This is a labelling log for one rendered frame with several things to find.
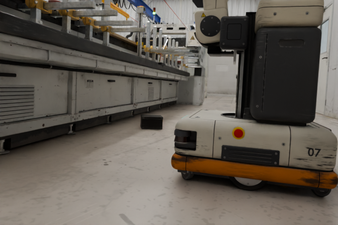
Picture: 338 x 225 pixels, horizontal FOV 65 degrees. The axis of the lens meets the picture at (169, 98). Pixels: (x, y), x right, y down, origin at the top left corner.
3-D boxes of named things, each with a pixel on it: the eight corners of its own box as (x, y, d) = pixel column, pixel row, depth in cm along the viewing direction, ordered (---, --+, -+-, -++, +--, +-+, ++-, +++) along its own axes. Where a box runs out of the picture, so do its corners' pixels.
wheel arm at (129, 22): (133, 26, 180) (133, 20, 180) (131, 25, 177) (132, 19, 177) (77, 27, 191) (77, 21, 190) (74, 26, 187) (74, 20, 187)
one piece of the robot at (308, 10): (289, 133, 159) (300, -8, 154) (317, 155, 106) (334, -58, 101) (232, 128, 167) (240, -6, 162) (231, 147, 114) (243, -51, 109)
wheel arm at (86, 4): (95, 10, 132) (95, 2, 132) (92, 8, 128) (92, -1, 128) (22, 12, 142) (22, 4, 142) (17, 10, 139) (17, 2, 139)
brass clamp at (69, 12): (79, 20, 166) (80, 11, 165) (66, 14, 153) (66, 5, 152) (71, 20, 167) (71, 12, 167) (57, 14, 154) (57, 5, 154)
